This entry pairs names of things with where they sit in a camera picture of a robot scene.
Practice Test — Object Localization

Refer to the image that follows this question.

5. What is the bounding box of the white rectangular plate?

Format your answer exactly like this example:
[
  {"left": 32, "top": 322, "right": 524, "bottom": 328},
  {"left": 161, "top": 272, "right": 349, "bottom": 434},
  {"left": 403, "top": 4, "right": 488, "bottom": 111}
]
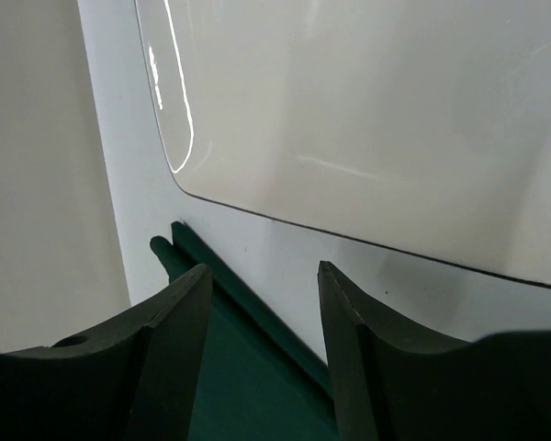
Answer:
[{"left": 136, "top": 1, "right": 551, "bottom": 287}]

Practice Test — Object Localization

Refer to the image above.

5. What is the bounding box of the dark green cloth placemat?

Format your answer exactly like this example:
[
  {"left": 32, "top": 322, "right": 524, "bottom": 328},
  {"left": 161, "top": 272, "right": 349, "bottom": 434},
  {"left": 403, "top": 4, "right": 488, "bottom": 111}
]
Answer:
[{"left": 150, "top": 221, "right": 339, "bottom": 441}]

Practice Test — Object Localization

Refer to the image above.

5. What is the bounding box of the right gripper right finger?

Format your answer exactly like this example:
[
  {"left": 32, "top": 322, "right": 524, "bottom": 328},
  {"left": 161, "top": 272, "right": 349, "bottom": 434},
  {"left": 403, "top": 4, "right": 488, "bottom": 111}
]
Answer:
[{"left": 318, "top": 261, "right": 551, "bottom": 440}]

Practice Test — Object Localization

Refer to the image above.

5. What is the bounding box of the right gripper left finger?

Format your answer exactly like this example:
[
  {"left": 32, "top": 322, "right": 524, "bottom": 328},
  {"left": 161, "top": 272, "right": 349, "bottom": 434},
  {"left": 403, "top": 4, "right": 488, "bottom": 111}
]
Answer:
[{"left": 0, "top": 265, "right": 212, "bottom": 440}]

